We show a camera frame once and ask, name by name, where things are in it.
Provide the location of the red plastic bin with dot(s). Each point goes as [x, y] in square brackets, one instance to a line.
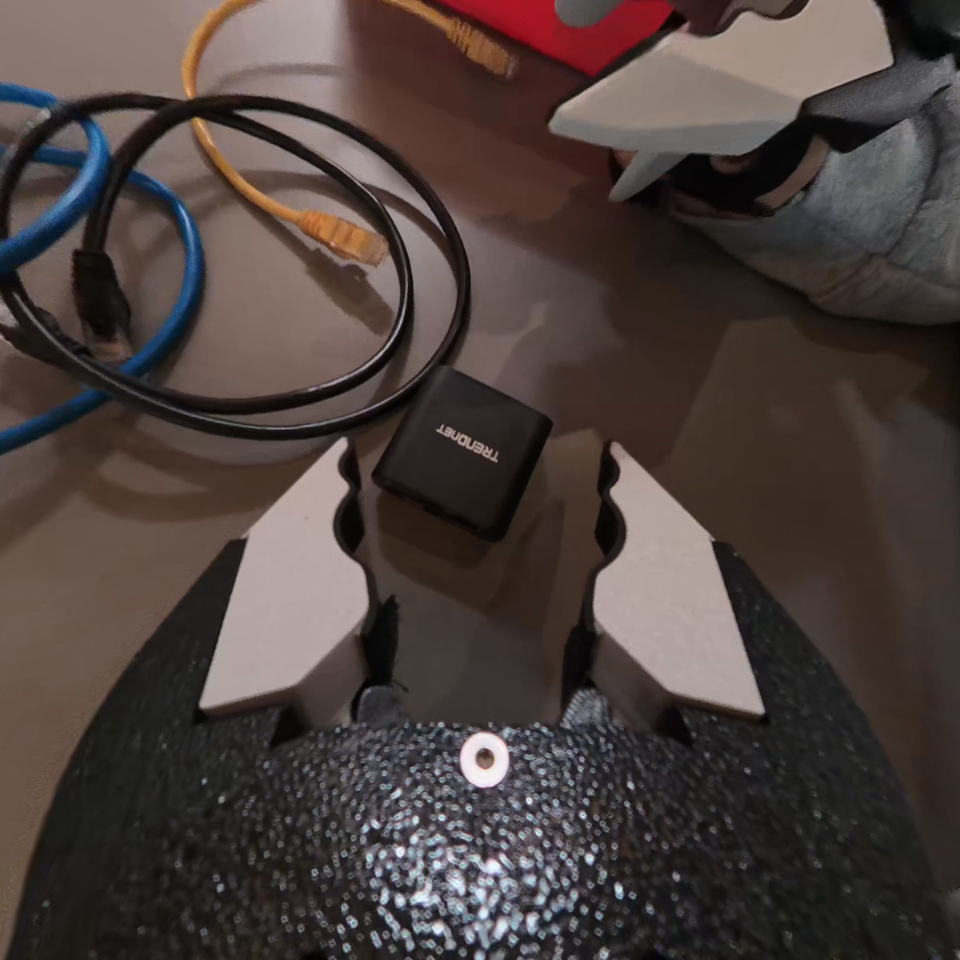
[570, 37]

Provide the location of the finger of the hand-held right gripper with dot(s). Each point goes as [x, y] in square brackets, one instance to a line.
[712, 90]
[761, 7]

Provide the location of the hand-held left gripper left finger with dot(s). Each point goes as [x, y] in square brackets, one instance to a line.
[292, 600]

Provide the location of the black ethernet splitter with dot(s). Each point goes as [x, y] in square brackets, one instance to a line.
[457, 450]

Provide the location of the person's right forearm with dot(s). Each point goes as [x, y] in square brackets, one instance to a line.
[885, 225]

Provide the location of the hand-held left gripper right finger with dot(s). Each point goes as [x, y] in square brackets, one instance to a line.
[667, 607]

